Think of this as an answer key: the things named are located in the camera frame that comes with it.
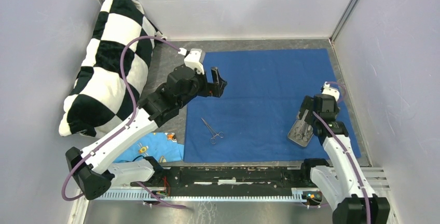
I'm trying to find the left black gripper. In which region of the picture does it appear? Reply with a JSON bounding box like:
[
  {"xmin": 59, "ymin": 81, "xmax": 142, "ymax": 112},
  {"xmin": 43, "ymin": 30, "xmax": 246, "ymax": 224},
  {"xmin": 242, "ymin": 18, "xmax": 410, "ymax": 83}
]
[{"xmin": 177, "ymin": 66, "xmax": 227, "ymax": 109}]

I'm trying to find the metal instrument tray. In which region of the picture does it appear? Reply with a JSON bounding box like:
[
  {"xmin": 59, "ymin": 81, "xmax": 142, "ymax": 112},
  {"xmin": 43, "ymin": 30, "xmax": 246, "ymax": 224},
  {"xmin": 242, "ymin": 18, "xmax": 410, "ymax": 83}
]
[{"xmin": 287, "ymin": 120, "xmax": 313, "ymax": 147}]

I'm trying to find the steel ring-handled hemostat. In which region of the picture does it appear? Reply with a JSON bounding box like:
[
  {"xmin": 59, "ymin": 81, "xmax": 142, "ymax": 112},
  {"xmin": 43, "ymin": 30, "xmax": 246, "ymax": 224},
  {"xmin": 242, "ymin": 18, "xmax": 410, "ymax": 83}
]
[{"xmin": 201, "ymin": 118, "xmax": 225, "ymax": 145}]

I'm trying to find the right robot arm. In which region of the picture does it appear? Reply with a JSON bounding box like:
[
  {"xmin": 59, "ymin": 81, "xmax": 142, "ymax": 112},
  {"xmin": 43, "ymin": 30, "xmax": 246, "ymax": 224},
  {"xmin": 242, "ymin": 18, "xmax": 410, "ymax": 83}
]
[{"xmin": 299, "ymin": 93, "xmax": 391, "ymax": 223}]

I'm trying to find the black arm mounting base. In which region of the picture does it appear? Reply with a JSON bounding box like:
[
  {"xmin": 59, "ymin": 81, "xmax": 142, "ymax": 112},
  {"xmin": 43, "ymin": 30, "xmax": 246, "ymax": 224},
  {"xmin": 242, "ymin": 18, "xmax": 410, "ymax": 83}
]
[{"xmin": 144, "ymin": 166, "xmax": 316, "ymax": 198}]

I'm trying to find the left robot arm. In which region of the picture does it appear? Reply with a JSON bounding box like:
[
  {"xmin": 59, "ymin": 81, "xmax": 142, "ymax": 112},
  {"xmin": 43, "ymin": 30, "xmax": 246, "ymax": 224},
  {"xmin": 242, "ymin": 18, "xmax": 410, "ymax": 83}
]
[{"xmin": 62, "ymin": 65, "xmax": 228, "ymax": 201}]

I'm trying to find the light blue patterned cloth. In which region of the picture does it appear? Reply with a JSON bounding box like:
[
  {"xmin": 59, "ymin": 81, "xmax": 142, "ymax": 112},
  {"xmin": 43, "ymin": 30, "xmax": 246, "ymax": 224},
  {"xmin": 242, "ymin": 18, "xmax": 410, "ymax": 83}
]
[{"xmin": 114, "ymin": 132, "xmax": 184, "ymax": 163}]

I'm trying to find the black white checkered pillow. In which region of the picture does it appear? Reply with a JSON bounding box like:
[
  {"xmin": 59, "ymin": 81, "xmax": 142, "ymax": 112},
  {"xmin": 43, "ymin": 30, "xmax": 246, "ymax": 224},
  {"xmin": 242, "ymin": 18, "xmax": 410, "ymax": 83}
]
[{"xmin": 59, "ymin": 0, "xmax": 162, "ymax": 138}]

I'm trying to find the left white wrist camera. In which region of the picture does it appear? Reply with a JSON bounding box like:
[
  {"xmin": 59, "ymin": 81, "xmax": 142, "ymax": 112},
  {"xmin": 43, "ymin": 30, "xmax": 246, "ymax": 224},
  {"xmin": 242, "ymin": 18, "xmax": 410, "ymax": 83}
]
[{"xmin": 178, "ymin": 48, "xmax": 205, "ymax": 75}]

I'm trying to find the white slotted cable duct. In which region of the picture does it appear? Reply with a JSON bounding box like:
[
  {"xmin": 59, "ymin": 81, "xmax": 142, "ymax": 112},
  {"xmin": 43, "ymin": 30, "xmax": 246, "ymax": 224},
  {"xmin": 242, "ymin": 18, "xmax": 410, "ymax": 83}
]
[{"xmin": 97, "ymin": 189, "xmax": 322, "ymax": 203}]

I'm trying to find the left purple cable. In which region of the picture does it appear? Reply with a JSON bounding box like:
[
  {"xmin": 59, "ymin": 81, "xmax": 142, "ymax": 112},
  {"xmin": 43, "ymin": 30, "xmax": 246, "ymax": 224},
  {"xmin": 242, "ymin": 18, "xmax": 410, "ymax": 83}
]
[{"xmin": 61, "ymin": 36, "xmax": 188, "ymax": 210}]

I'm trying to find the aluminium frame rail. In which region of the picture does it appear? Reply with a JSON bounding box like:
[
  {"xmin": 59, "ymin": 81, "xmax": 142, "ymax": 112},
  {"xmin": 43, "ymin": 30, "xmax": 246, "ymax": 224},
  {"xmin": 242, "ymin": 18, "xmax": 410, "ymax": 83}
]
[{"xmin": 77, "ymin": 166, "xmax": 391, "ymax": 191}]

